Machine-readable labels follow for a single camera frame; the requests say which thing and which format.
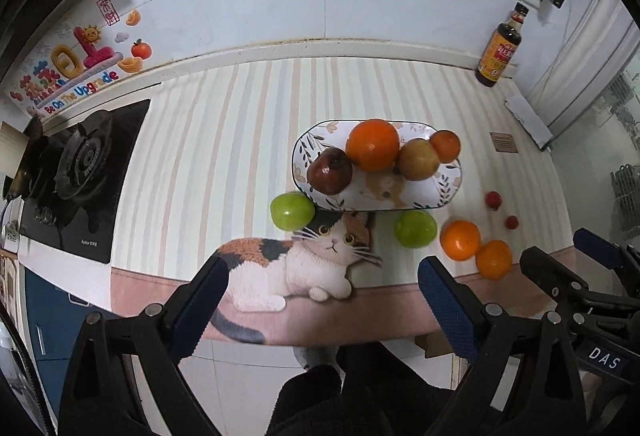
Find yellow-brown round fruit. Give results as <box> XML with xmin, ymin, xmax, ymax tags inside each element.
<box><xmin>397</xmin><ymin>138</ymin><xmax>441</xmax><ymax>181</ymax></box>

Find large orange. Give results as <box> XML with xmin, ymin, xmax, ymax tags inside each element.
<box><xmin>345</xmin><ymin>119</ymin><xmax>401</xmax><ymax>173</ymax></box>

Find small tangerine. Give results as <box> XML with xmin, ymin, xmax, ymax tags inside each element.
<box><xmin>430</xmin><ymin>129</ymin><xmax>461</xmax><ymax>163</ymax></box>

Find medium orange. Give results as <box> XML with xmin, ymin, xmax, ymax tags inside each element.
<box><xmin>440</xmin><ymin>219</ymin><xmax>482</xmax><ymax>262</ymax></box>
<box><xmin>475</xmin><ymin>239</ymin><xmax>514</xmax><ymax>280</ymax></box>

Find dark sauce bottle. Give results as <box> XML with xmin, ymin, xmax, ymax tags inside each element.
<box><xmin>475</xmin><ymin>2</ymin><xmax>530</xmax><ymax>88</ymax></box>

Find white power cable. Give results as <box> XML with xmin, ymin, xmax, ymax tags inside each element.
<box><xmin>542</xmin><ymin>0</ymin><xmax>576</xmax><ymax>90</ymax></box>

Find cat print striped table mat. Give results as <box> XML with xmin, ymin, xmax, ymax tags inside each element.
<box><xmin>109</xmin><ymin>55</ymin><xmax>572</xmax><ymax>348</ymax></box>

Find cardboard box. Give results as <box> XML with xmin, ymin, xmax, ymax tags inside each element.
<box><xmin>415</xmin><ymin>330</ymin><xmax>463</xmax><ymax>361</ymax></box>

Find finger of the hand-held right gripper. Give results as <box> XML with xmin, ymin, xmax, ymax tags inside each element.
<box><xmin>519</xmin><ymin>245</ymin><xmax>640</xmax><ymax>318</ymax></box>
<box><xmin>572</xmin><ymin>227</ymin><xmax>640</xmax><ymax>288</ymax></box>

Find white flat box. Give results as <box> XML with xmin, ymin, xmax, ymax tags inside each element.
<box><xmin>504</xmin><ymin>96</ymin><xmax>554</xmax><ymax>152</ymax></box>

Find black gas stove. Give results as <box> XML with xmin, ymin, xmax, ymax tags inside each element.
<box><xmin>19</xmin><ymin>98</ymin><xmax>152</xmax><ymax>265</ymax></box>

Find oval floral ceramic plate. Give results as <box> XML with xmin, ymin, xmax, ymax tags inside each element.
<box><xmin>292</xmin><ymin>118</ymin><xmax>464</xmax><ymax>213</ymax></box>

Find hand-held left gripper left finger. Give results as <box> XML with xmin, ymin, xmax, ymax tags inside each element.
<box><xmin>57</xmin><ymin>255</ymin><xmax>231</xmax><ymax>436</ymax></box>

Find green apple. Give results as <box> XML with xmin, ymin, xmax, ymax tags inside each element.
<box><xmin>270</xmin><ymin>192</ymin><xmax>316</xmax><ymax>231</ymax></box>
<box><xmin>394</xmin><ymin>209</ymin><xmax>439</xmax><ymax>248</ymax></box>

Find metal dish rack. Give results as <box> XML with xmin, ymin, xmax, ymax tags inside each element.
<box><xmin>610</xmin><ymin>163</ymin><xmax>640</xmax><ymax>237</ymax></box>

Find dark red apple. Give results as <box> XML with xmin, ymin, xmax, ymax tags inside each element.
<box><xmin>306</xmin><ymin>147</ymin><xmax>354</xmax><ymax>195</ymax></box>

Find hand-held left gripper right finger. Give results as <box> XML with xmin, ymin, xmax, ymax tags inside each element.
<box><xmin>417</xmin><ymin>255</ymin><xmax>588</xmax><ymax>436</ymax></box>

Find colourful wall sticker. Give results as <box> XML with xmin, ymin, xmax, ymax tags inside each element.
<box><xmin>9</xmin><ymin>0</ymin><xmax>153</xmax><ymax>118</ymax></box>

